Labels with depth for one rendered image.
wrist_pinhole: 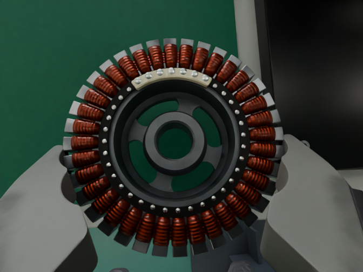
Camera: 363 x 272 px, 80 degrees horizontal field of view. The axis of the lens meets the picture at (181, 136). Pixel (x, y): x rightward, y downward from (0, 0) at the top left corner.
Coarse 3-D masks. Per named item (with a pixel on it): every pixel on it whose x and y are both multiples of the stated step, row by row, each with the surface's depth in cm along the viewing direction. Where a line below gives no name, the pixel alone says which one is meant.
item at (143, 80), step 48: (192, 48) 12; (96, 96) 11; (144, 96) 12; (192, 96) 13; (240, 96) 11; (96, 144) 11; (144, 144) 12; (192, 144) 12; (240, 144) 11; (96, 192) 10; (144, 192) 11; (192, 192) 12; (240, 192) 10; (144, 240) 10; (192, 240) 10
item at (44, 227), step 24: (48, 168) 9; (24, 192) 8; (48, 192) 8; (72, 192) 10; (0, 216) 7; (24, 216) 7; (48, 216) 7; (72, 216) 7; (0, 240) 6; (24, 240) 6; (48, 240) 6; (72, 240) 6; (0, 264) 6; (24, 264) 6; (48, 264) 6; (72, 264) 6; (96, 264) 7
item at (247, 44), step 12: (240, 0) 21; (252, 0) 21; (240, 12) 21; (252, 12) 21; (240, 24) 21; (252, 24) 21; (240, 36) 21; (252, 36) 21; (240, 48) 21; (252, 48) 21; (252, 60) 20; (348, 180) 19; (360, 180) 19; (276, 192) 19; (84, 216) 18; (264, 216) 18
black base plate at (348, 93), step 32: (256, 0) 21; (288, 0) 19; (320, 0) 19; (352, 0) 19; (288, 32) 19; (320, 32) 19; (352, 32) 19; (288, 64) 18; (320, 64) 18; (352, 64) 18; (288, 96) 18; (320, 96) 18; (352, 96) 18; (288, 128) 17; (320, 128) 17; (352, 128) 18; (352, 160) 17
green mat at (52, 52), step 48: (0, 0) 20; (48, 0) 20; (96, 0) 21; (144, 0) 21; (192, 0) 21; (0, 48) 20; (48, 48) 20; (96, 48) 20; (144, 48) 20; (0, 96) 19; (48, 96) 19; (0, 144) 18; (48, 144) 19; (0, 192) 18
